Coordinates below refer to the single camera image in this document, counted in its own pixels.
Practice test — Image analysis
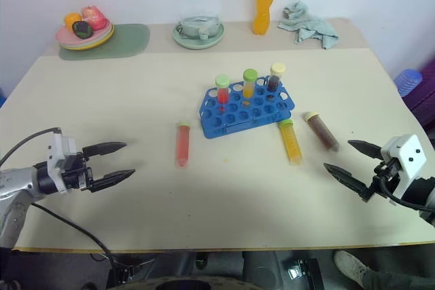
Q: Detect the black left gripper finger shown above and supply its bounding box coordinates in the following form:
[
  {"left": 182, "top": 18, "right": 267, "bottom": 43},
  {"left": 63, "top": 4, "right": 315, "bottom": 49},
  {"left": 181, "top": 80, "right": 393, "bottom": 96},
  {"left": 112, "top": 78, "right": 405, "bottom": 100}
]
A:
[
  {"left": 82, "top": 141, "right": 128, "bottom": 160},
  {"left": 88, "top": 168, "right": 136, "bottom": 194}
]

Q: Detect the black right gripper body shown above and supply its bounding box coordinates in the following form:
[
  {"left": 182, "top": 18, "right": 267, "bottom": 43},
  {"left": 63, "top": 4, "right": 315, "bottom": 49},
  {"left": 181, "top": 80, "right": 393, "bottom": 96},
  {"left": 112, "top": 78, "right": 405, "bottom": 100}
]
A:
[{"left": 371, "top": 159, "right": 402, "bottom": 200}]

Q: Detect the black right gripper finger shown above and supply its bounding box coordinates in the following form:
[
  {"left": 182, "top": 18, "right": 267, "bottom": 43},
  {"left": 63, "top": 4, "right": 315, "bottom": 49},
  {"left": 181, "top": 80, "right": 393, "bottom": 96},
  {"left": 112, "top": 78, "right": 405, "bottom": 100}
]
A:
[
  {"left": 323, "top": 162, "right": 375, "bottom": 203},
  {"left": 347, "top": 139, "right": 385, "bottom": 162}
]

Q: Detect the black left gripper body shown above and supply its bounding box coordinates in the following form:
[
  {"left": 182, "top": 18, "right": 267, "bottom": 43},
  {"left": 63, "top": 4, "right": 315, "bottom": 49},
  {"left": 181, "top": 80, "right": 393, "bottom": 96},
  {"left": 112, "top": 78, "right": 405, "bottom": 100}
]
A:
[{"left": 61, "top": 152, "right": 94, "bottom": 192}]

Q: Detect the brown tube yellow cap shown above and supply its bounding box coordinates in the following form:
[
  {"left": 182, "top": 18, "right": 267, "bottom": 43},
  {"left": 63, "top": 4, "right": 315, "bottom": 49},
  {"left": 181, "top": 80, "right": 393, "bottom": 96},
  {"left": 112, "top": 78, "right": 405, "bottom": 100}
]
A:
[
  {"left": 303, "top": 111, "right": 341, "bottom": 152},
  {"left": 266, "top": 62, "right": 287, "bottom": 94}
]

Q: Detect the yellow tube green cap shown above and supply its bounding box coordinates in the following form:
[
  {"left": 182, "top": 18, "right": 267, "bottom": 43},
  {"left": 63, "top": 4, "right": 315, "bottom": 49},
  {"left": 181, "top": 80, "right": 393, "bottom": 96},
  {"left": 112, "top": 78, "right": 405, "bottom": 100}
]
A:
[
  {"left": 242, "top": 69, "right": 258, "bottom": 99},
  {"left": 277, "top": 119, "right": 304, "bottom": 166}
]

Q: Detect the red tube pale green cap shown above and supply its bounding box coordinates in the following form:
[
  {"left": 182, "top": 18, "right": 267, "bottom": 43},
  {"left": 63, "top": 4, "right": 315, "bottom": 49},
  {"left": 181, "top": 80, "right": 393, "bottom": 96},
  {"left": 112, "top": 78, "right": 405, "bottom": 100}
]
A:
[
  {"left": 174, "top": 120, "right": 192, "bottom": 169},
  {"left": 215, "top": 74, "right": 232, "bottom": 105}
]

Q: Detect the blue test tube rack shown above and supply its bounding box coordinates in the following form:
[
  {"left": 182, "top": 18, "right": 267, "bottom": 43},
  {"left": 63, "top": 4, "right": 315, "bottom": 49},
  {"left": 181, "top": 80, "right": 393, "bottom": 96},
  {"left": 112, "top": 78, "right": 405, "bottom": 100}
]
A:
[{"left": 198, "top": 77, "right": 296, "bottom": 140}]

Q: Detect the purple object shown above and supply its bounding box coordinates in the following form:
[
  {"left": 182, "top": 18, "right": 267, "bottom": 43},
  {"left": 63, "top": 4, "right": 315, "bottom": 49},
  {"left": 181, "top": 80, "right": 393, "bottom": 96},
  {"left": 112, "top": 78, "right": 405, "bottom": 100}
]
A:
[{"left": 406, "top": 58, "right": 435, "bottom": 134}]

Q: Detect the white shoe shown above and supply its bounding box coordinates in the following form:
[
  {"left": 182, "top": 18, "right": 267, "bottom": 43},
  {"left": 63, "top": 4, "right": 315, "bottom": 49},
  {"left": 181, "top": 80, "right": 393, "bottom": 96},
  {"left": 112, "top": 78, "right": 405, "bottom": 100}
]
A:
[{"left": 333, "top": 250, "right": 370, "bottom": 286}]

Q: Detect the black box with metal latch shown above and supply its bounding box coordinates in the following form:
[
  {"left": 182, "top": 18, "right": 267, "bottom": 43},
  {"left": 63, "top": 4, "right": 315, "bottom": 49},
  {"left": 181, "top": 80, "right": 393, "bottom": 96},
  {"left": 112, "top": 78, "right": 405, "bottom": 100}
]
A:
[{"left": 287, "top": 257, "right": 326, "bottom": 290}]

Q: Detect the yellow plate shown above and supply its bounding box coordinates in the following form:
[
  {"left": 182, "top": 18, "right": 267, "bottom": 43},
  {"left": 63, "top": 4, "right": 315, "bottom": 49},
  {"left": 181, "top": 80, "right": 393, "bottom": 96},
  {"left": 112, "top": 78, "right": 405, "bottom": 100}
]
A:
[{"left": 60, "top": 26, "right": 115, "bottom": 52}]

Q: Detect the dark trouser leg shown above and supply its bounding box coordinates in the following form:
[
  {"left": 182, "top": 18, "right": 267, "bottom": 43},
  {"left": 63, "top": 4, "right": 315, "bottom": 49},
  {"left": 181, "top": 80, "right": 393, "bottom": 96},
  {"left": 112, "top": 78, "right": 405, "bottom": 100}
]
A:
[{"left": 360, "top": 267, "right": 435, "bottom": 290}]

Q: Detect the green placemat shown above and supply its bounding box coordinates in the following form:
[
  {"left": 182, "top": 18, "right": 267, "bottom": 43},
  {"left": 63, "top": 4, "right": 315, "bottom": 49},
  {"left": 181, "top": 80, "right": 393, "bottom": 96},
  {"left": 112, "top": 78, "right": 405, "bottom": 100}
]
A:
[{"left": 58, "top": 23, "right": 152, "bottom": 62}]

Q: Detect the pink plate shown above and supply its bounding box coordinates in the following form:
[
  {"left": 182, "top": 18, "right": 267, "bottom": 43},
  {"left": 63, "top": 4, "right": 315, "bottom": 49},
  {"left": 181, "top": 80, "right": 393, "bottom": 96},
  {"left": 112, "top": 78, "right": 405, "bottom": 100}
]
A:
[{"left": 54, "top": 18, "right": 114, "bottom": 47}]

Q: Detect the dark avocado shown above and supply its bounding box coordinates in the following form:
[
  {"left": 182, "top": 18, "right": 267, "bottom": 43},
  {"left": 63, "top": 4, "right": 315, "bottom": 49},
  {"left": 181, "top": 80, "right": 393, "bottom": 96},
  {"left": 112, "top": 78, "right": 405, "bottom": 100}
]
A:
[{"left": 71, "top": 20, "right": 94, "bottom": 39}]

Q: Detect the red apple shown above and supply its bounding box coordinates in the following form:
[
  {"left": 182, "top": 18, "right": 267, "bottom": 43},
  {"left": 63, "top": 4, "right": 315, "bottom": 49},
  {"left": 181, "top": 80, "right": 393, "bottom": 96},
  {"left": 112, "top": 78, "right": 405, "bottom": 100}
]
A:
[{"left": 80, "top": 5, "right": 107, "bottom": 31}]

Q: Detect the orange fruit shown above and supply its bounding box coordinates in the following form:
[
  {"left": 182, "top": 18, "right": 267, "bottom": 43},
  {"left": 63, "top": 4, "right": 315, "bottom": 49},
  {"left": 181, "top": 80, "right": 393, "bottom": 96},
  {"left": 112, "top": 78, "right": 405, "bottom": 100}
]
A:
[{"left": 63, "top": 12, "right": 84, "bottom": 31}]

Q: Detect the pale green crumpled cloth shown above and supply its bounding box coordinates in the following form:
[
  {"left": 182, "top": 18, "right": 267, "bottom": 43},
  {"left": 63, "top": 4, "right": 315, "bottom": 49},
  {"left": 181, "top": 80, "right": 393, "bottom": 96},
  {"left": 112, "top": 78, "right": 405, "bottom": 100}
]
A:
[{"left": 277, "top": 0, "right": 341, "bottom": 50}]

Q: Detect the pale green plate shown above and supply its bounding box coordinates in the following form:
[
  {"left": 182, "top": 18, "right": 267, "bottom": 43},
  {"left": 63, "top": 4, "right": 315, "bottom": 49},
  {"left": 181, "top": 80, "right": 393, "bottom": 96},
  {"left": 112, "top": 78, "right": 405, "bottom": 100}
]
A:
[{"left": 171, "top": 21, "right": 226, "bottom": 50}]

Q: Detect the pale green bowl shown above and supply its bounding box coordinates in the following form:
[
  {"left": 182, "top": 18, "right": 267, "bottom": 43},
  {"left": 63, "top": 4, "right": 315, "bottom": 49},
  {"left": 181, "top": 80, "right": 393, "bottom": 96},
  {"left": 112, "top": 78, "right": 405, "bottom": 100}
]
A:
[{"left": 175, "top": 15, "right": 224, "bottom": 39}]

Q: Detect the orange soda bottle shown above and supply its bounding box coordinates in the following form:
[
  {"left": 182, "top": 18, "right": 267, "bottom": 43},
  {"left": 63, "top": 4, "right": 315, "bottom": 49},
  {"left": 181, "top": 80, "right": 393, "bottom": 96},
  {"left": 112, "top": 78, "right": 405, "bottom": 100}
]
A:
[{"left": 251, "top": 0, "right": 279, "bottom": 37}]

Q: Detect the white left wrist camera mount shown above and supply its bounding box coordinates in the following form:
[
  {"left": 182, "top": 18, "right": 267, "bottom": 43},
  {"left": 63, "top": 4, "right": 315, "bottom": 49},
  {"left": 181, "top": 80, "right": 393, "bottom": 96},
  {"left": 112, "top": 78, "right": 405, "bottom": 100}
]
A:
[{"left": 46, "top": 132, "right": 77, "bottom": 195}]

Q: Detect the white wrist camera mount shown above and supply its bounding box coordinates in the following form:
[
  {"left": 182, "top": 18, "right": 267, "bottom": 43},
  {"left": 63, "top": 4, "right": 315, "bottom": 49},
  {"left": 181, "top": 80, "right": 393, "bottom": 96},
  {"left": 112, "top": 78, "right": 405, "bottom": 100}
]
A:
[
  {"left": 380, "top": 133, "right": 428, "bottom": 200},
  {"left": 46, "top": 132, "right": 77, "bottom": 195}
]

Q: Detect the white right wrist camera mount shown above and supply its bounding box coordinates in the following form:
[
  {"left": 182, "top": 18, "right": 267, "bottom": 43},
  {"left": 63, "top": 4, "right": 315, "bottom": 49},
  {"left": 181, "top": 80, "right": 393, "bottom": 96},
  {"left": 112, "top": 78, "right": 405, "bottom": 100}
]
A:
[{"left": 380, "top": 133, "right": 428, "bottom": 200}]

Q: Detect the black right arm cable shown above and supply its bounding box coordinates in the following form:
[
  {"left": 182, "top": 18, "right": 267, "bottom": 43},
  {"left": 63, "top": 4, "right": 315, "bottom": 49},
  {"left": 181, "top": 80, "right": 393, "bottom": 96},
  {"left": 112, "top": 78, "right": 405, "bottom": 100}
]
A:
[{"left": 378, "top": 173, "right": 435, "bottom": 212}]

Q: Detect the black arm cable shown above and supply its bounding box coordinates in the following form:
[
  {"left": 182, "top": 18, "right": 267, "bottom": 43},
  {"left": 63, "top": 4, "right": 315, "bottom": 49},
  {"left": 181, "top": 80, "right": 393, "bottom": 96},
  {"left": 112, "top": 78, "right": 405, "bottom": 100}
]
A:
[
  {"left": 378, "top": 173, "right": 435, "bottom": 212},
  {"left": 0, "top": 127, "right": 116, "bottom": 270}
]

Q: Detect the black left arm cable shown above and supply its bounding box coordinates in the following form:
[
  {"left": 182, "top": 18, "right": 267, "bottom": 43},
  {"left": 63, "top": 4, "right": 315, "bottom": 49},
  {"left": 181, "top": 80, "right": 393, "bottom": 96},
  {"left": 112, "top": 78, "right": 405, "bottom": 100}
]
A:
[{"left": 0, "top": 127, "right": 116, "bottom": 270}]

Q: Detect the black metal bracket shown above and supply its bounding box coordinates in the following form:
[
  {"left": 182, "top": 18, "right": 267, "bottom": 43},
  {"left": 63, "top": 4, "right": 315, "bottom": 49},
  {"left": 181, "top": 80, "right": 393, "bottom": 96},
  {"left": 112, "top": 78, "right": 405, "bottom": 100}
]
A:
[{"left": 107, "top": 255, "right": 158, "bottom": 285}]

